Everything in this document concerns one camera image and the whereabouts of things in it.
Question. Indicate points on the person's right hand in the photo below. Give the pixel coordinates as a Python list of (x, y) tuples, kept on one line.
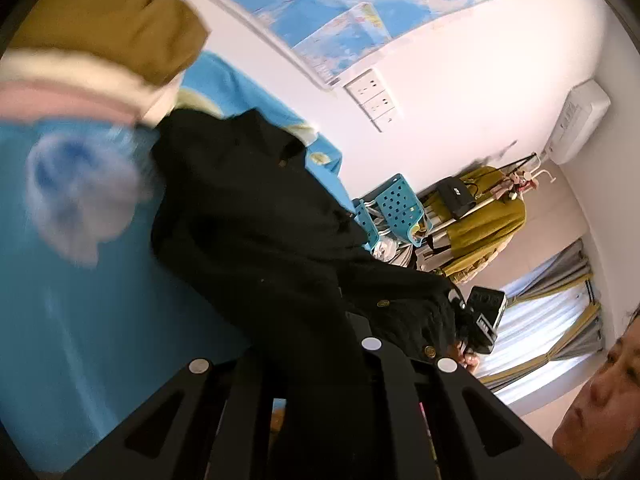
[(469, 360)]

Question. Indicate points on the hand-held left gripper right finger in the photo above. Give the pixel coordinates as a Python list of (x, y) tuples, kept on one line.
[(395, 410)]

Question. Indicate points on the olive folded garment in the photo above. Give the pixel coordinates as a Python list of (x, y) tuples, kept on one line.
[(110, 25)]

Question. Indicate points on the white plastic bags bundle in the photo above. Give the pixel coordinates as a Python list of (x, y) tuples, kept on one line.
[(390, 250)]

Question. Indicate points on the teal plastic storage rack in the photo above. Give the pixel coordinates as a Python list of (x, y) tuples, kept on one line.
[(397, 205)]

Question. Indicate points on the white air conditioner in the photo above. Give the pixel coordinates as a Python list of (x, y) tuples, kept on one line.
[(580, 120)]

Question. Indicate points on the black bag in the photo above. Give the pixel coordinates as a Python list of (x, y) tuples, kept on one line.
[(455, 197)]

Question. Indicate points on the blue floral bedsheet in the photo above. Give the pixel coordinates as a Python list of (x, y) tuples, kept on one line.
[(100, 320)]

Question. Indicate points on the pink folded garment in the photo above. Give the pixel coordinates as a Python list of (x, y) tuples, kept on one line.
[(50, 102)]

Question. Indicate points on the black garment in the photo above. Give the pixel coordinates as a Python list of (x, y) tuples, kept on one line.
[(250, 220)]

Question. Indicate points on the colourful wall map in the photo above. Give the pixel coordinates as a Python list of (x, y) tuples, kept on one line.
[(325, 5)]

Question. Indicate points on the grey yellow curtain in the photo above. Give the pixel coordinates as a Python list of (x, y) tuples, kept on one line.
[(585, 335), (565, 267)]

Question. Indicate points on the person's head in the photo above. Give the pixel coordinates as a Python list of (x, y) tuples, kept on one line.
[(605, 400)]

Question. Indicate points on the white wall data socket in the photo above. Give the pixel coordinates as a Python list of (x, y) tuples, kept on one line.
[(387, 120)]

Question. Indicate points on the white sheer curtain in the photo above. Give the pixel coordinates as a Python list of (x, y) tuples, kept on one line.
[(540, 330)]

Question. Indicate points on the olive hanging coat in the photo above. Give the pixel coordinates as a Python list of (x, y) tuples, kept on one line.
[(485, 230)]

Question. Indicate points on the cream folded garment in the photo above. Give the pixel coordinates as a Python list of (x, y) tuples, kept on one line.
[(90, 74)]

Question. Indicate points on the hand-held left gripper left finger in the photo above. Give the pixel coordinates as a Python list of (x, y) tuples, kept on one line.
[(240, 410)]

